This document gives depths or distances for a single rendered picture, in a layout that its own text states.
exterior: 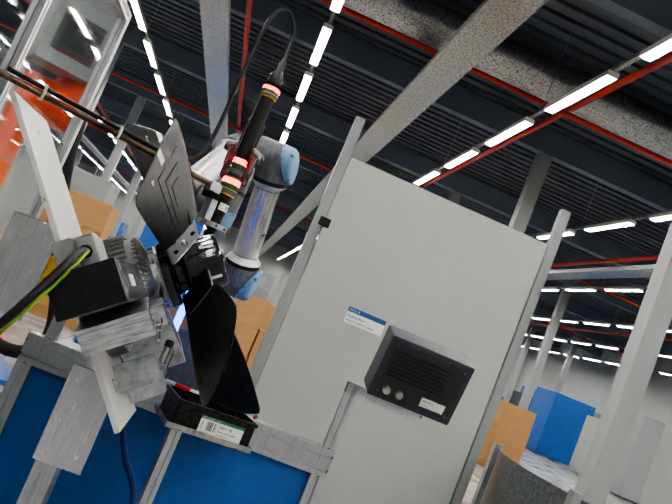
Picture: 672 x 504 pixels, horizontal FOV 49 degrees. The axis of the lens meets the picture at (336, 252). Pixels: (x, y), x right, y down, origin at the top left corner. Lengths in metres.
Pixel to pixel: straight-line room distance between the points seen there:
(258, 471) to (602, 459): 6.31
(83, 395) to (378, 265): 2.25
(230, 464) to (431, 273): 1.83
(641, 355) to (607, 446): 1.00
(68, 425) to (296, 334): 2.08
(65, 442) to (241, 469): 0.68
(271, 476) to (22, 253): 0.97
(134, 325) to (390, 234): 2.41
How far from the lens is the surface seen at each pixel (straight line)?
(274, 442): 2.13
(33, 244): 1.60
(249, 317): 9.25
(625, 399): 8.22
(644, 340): 8.27
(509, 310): 3.80
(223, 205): 1.73
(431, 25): 10.38
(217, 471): 2.16
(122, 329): 1.36
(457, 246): 3.72
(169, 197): 1.46
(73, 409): 1.60
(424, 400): 2.16
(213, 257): 1.59
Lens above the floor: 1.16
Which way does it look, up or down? 6 degrees up
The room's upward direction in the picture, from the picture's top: 22 degrees clockwise
